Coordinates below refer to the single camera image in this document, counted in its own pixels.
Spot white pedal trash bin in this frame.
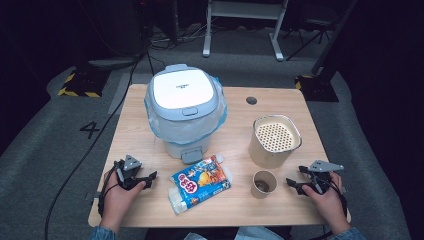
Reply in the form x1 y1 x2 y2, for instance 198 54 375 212
144 63 229 165

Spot person's left hand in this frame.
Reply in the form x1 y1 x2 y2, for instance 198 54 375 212
99 170 148 233

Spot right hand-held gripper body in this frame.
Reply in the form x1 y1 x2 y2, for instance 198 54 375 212
299 159 345 195

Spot beige paper cup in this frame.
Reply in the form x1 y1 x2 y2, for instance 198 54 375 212
250 169 278 200

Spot beige strainer container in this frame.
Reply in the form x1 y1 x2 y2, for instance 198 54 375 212
247 114 303 170

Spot colourful snack packet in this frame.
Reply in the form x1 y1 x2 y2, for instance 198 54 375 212
168 153 233 215

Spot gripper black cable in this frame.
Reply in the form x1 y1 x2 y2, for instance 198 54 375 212
97 163 125 218
319 173 350 221

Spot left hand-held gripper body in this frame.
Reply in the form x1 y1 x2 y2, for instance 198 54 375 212
113 154 148 192

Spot brown tea dregs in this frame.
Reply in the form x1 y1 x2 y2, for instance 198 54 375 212
254 179 271 194

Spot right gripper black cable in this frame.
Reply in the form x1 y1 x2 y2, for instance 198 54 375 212
319 173 350 221

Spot blue translucent bin liner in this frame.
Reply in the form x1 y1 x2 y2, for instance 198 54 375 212
144 75 229 146

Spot black tripod stand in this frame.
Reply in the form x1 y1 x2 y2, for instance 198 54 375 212
284 11 336 62

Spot floor cable bundle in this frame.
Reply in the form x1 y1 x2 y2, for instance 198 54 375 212
149 16 221 52

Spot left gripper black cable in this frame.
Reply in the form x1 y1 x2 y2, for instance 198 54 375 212
97 163 125 218

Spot white metal desk frame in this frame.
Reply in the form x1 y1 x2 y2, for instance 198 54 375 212
202 0 290 62

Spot person's right hand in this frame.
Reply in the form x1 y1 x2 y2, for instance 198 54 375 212
301 171 352 236

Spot long black floor cable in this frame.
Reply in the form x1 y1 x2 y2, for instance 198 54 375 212
44 46 151 240

